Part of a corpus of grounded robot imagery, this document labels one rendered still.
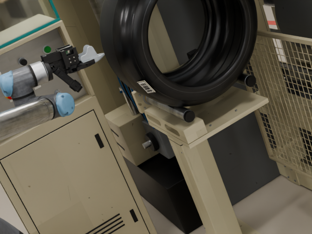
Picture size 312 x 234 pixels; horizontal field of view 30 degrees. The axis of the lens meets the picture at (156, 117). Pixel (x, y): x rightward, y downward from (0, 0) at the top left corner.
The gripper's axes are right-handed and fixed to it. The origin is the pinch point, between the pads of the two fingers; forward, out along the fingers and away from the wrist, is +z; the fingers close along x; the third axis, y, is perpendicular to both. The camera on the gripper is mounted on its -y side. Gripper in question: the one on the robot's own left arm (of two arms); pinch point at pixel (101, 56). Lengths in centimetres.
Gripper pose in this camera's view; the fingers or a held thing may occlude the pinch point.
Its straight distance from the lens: 203.0
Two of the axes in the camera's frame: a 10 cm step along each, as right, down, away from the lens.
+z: 8.7, -3.6, 3.3
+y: -2.4, -9.0, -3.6
